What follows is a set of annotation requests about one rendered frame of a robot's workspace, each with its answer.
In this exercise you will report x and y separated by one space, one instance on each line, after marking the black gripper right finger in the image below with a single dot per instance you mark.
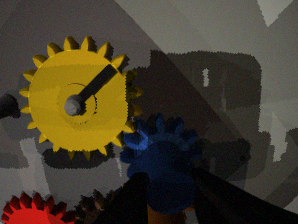
218 202

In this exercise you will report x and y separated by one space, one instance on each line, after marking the red gear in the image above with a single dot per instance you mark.
34 210

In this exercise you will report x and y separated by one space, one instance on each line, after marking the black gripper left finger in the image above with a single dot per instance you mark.
129 206

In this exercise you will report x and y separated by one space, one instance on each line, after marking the yellow gear with black stripe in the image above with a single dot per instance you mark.
98 80

